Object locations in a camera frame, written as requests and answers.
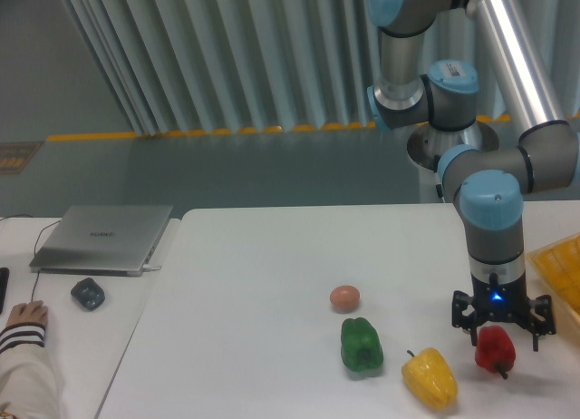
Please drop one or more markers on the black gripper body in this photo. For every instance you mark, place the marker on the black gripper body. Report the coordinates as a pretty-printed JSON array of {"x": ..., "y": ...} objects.
[{"x": 501, "y": 302}]

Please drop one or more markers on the red bell pepper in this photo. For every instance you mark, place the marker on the red bell pepper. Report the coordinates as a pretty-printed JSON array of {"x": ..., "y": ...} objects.
[{"x": 495, "y": 351}]

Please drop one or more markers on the striped cream sleeve forearm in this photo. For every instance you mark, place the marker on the striped cream sleeve forearm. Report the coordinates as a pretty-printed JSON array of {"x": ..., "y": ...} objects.
[{"x": 29, "y": 387}]

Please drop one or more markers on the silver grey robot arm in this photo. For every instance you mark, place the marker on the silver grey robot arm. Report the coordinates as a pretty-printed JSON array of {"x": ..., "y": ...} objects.
[{"x": 486, "y": 187}]

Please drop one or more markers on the yellow plastic basket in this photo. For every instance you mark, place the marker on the yellow plastic basket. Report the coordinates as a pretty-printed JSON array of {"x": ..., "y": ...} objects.
[{"x": 557, "y": 266}]

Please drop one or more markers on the person's hand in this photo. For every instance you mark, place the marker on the person's hand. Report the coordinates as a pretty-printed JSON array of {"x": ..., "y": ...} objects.
[{"x": 32, "y": 313}]

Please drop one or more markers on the yellow bell pepper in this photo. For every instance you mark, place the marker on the yellow bell pepper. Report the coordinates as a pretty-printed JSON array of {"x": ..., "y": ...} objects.
[{"x": 429, "y": 377}]

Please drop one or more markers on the green bell pepper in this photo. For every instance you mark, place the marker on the green bell pepper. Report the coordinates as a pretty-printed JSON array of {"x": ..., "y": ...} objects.
[{"x": 361, "y": 348}]

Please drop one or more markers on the brown egg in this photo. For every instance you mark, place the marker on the brown egg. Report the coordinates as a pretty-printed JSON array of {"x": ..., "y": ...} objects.
[{"x": 345, "y": 298}]

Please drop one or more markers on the silver laptop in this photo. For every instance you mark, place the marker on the silver laptop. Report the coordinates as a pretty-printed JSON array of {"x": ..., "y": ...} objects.
[{"x": 109, "y": 240}]

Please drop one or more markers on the white folding partition screen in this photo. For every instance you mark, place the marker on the white folding partition screen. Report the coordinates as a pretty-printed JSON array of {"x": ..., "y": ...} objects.
[{"x": 227, "y": 66}]

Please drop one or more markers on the black phone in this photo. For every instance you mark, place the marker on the black phone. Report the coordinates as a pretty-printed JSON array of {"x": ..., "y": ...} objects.
[{"x": 4, "y": 278}]

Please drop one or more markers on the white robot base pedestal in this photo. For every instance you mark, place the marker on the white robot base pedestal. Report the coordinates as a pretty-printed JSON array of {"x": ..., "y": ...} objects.
[{"x": 427, "y": 144}]

